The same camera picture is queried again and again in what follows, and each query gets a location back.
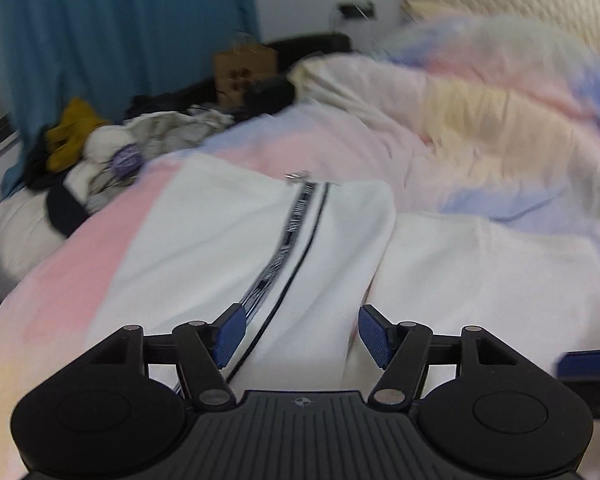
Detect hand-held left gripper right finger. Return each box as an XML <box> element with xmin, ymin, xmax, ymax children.
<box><xmin>358</xmin><ymin>304</ymin><xmax>523</xmax><ymax>408</ymax></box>

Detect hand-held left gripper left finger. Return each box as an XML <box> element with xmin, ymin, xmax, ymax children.
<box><xmin>87</xmin><ymin>302</ymin><xmax>248</xmax><ymax>408</ymax></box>

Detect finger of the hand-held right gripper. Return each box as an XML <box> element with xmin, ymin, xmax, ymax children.
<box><xmin>556</xmin><ymin>349</ymin><xmax>600</xmax><ymax>433</ymax></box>

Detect white pants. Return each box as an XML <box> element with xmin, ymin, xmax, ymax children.
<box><xmin>86</xmin><ymin>152</ymin><xmax>600</xmax><ymax>413</ymax></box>

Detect dark clothes pile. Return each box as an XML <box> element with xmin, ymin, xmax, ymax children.
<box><xmin>124</xmin><ymin>76</ymin><xmax>217</xmax><ymax>122</ymax></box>

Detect black cloth strip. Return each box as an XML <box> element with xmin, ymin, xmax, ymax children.
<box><xmin>46</xmin><ymin>181</ymin><xmax>92</xmax><ymax>239</ymax></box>

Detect grey jacket with purple patch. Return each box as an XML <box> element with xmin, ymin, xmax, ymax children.
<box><xmin>84</xmin><ymin>107</ymin><xmax>237</xmax><ymax>212</ymax></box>

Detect white puffy bedding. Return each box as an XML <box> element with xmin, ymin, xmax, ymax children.
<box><xmin>0</xmin><ymin>169</ymin><xmax>97</xmax><ymax>282</ymax></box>

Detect pastel tie-dye duvet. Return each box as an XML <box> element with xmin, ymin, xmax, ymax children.
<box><xmin>0</xmin><ymin>14</ymin><xmax>600</xmax><ymax>480</ymax></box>

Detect mustard yellow garment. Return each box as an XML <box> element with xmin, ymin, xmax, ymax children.
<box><xmin>45</xmin><ymin>98</ymin><xmax>112</xmax><ymax>174</ymax></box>

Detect black garment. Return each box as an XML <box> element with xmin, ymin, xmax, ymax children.
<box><xmin>22</xmin><ymin>124</ymin><xmax>63</xmax><ymax>192</ymax></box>

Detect brown paper bag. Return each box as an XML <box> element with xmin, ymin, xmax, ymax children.
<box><xmin>212</xmin><ymin>40</ymin><xmax>279</xmax><ymax>109</ymax></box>

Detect black armchair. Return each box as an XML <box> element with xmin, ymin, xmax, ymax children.
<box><xmin>244</xmin><ymin>32</ymin><xmax>355</xmax><ymax>117</ymax></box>

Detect blue curtain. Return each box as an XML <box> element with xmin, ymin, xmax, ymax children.
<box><xmin>0</xmin><ymin>0</ymin><xmax>261</xmax><ymax>202</ymax></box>

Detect black wall socket with charger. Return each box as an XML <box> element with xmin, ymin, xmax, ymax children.
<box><xmin>330</xmin><ymin>1</ymin><xmax>379</xmax><ymax>28</ymax></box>

